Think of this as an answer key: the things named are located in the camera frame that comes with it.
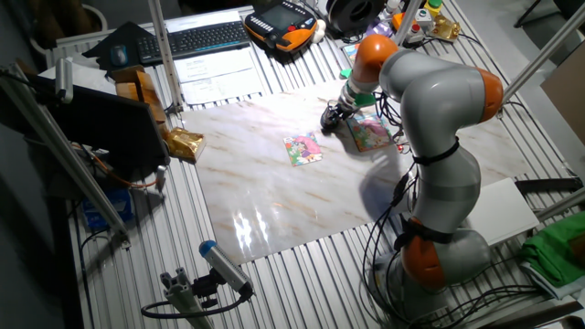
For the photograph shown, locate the aluminium profile post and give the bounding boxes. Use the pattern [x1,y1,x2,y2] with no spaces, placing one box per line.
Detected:
[500,3,585,118]
[145,0,185,115]
[392,0,424,47]

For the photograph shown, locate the silver bar camera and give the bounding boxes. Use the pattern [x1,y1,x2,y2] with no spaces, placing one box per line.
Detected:
[54,58,75,105]

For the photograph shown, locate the printed white paper sheet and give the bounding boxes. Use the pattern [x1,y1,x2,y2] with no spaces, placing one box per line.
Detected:
[173,48,255,84]
[180,68,267,107]

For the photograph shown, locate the dark computer mouse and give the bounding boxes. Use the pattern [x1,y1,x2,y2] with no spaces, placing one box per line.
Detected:
[109,44,130,69]

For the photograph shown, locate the green printed wrist mount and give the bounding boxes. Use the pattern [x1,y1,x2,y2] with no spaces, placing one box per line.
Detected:
[339,68,378,109]

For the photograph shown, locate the black mouse pad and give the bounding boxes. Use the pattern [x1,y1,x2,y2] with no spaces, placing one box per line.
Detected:
[81,21,159,73]

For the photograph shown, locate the blue box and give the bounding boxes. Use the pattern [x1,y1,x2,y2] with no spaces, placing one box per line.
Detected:
[80,187,134,233]

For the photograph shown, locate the green cloth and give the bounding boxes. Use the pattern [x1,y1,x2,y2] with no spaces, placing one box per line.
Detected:
[519,210,585,290]

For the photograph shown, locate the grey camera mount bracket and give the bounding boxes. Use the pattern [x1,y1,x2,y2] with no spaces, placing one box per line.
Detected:
[159,267,216,329]

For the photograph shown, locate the purple plastic item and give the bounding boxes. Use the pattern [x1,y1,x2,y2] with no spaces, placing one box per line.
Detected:
[365,20,394,38]

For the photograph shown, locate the white round chair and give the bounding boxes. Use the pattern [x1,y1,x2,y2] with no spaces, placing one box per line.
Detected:
[27,3,110,58]

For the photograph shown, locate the colourful cartoon jigsaw puzzle board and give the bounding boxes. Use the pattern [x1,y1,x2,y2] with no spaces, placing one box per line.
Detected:
[346,112,395,154]
[282,133,324,168]

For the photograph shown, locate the black filament spool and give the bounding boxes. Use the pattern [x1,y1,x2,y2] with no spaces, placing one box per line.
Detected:
[324,0,388,41]

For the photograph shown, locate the brown cardboard panel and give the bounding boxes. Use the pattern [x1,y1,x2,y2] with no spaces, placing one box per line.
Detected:
[540,53,585,143]

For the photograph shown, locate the black computer keyboard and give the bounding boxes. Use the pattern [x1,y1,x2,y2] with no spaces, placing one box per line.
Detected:
[135,20,251,66]

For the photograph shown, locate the silver camera with blue cap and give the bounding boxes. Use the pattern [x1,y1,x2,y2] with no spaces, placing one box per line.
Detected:
[198,239,255,296]

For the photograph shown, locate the orange cable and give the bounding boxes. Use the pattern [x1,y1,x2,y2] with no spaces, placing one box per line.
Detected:
[80,144,161,189]

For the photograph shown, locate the flat white box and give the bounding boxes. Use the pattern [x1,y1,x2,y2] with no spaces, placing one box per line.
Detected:
[463,176,541,247]

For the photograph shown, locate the plain white sheet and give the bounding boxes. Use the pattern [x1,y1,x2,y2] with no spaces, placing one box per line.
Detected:
[38,61,118,97]

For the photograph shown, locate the gold foil bag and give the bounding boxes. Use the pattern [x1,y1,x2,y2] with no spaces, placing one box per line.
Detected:
[163,126,207,165]

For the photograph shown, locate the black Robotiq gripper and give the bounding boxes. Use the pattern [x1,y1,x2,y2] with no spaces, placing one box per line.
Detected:
[321,102,352,129]

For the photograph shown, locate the black metal bar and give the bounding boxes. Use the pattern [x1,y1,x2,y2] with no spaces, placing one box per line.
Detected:
[515,176,585,196]

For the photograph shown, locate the black monitor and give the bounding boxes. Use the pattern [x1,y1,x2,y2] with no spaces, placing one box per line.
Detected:
[25,72,171,182]

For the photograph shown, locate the small grey switch box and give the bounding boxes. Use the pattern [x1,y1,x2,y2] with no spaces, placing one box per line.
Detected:
[413,7,434,29]

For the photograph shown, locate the brown cardboard boxes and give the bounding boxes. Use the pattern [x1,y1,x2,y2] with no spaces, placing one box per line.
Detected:
[112,65,168,138]

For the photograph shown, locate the orange black teach pendant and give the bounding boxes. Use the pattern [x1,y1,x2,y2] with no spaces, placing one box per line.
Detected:
[243,0,320,54]

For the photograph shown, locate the black chair base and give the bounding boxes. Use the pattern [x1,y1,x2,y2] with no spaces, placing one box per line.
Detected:
[512,0,585,29]

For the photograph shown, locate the blue orange jigsaw puzzle board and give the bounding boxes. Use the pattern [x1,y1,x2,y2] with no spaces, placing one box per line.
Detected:
[342,41,362,64]

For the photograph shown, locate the black camera cable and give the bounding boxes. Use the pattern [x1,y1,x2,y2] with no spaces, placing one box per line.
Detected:
[140,282,253,320]

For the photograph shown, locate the white rounded plastic toy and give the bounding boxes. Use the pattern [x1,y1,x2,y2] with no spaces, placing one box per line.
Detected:
[312,18,327,45]

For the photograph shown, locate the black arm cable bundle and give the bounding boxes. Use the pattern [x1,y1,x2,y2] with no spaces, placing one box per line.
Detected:
[361,90,420,329]

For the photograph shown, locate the aluminium frame beam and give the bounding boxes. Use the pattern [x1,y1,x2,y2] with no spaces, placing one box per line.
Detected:
[534,186,585,223]
[0,63,133,250]

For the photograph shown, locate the grey box with red button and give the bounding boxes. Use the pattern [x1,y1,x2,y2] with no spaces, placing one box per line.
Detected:
[405,21,427,46]

